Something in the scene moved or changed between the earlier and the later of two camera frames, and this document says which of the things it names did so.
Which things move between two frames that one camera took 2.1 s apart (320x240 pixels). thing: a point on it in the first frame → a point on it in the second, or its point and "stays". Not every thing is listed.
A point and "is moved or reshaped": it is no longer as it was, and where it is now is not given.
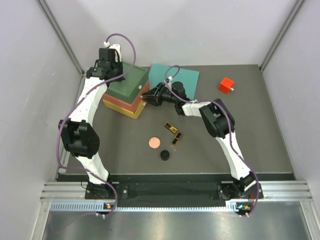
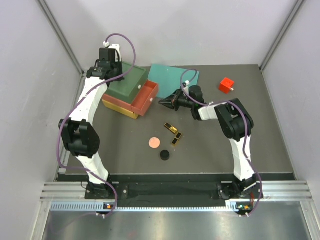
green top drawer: x=134 y=81 stays
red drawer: x=138 y=100 is moved or reshaped
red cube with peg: x=226 y=85 stays
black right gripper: x=150 y=96 → x=174 y=99
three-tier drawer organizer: x=124 y=96 stays
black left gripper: x=119 y=64 stays
